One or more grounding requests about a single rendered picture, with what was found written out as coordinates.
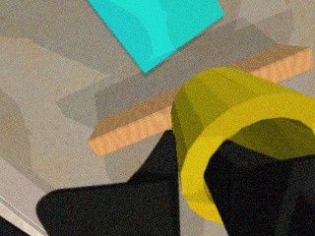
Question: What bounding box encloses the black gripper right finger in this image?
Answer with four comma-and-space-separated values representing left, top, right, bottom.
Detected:
204, 140, 315, 236

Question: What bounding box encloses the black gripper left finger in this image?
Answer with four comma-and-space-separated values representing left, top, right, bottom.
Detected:
35, 130, 180, 236

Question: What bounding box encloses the yellow cup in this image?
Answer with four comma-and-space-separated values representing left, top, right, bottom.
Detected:
170, 66, 315, 224

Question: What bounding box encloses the tan wooden bar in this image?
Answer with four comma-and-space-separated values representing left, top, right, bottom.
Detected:
88, 44, 313, 157

